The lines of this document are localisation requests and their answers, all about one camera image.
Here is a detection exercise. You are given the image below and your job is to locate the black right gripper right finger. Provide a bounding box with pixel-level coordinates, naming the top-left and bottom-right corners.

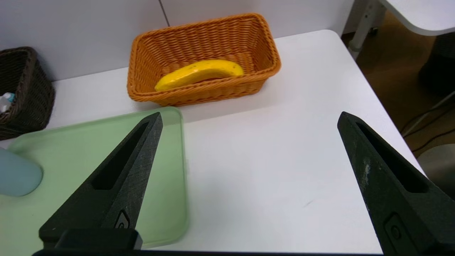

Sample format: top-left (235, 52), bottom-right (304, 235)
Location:
top-left (337, 111), bottom-right (455, 256)

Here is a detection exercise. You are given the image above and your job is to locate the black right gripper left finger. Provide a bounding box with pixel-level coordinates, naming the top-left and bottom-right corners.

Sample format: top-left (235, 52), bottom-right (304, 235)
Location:
top-left (38, 112), bottom-right (164, 249)

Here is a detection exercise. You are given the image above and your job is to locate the blue-grey plastic cup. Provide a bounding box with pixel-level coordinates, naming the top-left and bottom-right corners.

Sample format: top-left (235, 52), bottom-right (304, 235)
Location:
top-left (0, 148), bottom-right (43, 197)

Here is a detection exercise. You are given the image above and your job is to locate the yellow banana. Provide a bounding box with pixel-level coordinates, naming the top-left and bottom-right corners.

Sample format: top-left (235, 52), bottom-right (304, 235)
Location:
top-left (155, 59), bottom-right (245, 91)

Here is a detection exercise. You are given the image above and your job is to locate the dark brown wicker basket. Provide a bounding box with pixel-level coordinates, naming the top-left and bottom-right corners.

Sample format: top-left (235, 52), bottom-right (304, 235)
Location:
top-left (0, 47), bottom-right (55, 141)

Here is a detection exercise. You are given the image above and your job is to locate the orange wicker basket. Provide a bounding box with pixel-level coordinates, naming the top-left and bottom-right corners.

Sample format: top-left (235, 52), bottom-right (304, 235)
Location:
top-left (127, 13), bottom-right (282, 107)

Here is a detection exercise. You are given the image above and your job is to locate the grey round floor object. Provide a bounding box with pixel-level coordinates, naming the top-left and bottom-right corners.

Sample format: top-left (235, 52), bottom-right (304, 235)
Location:
top-left (416, 144), bottom-right (455, 199)

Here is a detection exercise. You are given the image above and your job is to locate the light green plastic tray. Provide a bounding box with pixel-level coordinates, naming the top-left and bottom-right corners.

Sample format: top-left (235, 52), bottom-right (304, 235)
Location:
top-left (0, 106), bottom-right (189, 249)

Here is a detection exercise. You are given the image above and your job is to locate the dark grey bin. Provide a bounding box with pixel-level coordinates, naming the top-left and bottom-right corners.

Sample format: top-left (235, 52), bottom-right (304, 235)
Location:
top-left (418, 32), bottom-right (455, 96)

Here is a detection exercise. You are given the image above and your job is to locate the white side table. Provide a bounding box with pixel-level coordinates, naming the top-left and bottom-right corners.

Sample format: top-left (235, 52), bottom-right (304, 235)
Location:
top-left (347, 0), bottom-right (455, 60)

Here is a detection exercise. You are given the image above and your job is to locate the black floor cable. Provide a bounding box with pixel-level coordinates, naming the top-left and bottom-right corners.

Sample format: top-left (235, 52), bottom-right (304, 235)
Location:
top-left (409, 129), bottom-right (455, 153)

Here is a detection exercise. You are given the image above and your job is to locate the white floor cable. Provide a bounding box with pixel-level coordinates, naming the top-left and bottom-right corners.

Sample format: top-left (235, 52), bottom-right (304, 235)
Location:
top-left (402, 91), bottom-right (455, 137)

